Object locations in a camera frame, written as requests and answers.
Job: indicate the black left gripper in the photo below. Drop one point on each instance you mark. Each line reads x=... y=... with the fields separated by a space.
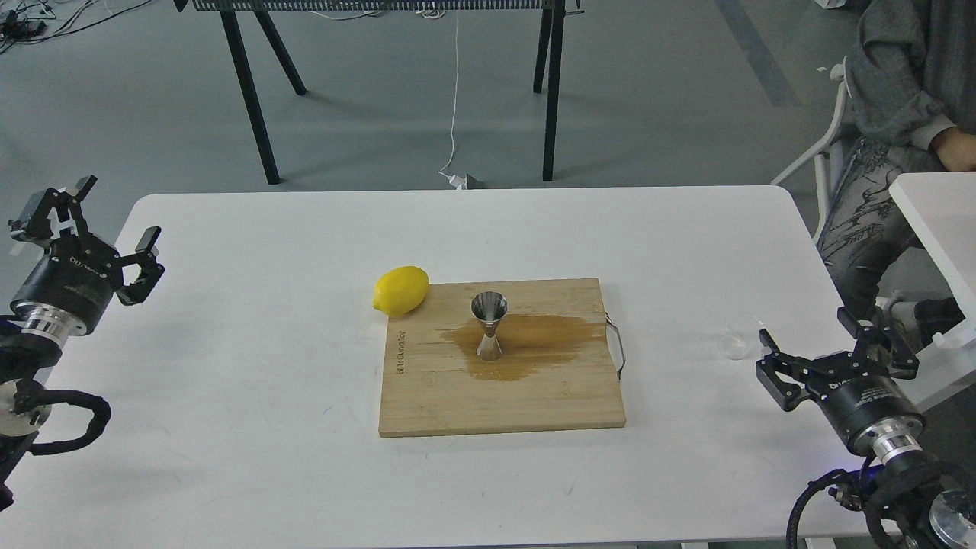
x=78 y=283

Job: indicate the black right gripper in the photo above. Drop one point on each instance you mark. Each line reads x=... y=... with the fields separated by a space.
x=870 y=413

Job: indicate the small clear glass cup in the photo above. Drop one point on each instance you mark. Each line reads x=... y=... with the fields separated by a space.
x=740 y=337

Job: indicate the steel double jigger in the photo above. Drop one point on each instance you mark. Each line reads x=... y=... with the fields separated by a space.
x=489 y=308

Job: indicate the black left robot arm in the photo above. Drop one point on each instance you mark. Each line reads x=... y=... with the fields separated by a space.
x=29 y=347

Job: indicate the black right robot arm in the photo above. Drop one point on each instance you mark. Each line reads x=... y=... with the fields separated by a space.
x=909 y=497

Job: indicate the white side table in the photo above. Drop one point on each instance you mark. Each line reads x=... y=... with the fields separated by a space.
x=941 y=209

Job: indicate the white office chair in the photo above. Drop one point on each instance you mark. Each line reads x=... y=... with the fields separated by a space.
x=826 y=155

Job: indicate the wooden cutting board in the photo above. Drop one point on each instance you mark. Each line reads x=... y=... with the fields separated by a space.
x=556 y=371

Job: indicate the yellow lemon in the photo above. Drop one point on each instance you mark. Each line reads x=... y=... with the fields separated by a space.
x=400 y=290

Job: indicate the person in grey hoodie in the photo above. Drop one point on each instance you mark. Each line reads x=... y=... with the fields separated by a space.
x=910 y=78

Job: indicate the black metal table frame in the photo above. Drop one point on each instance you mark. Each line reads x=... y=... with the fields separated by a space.
x=320 y=49

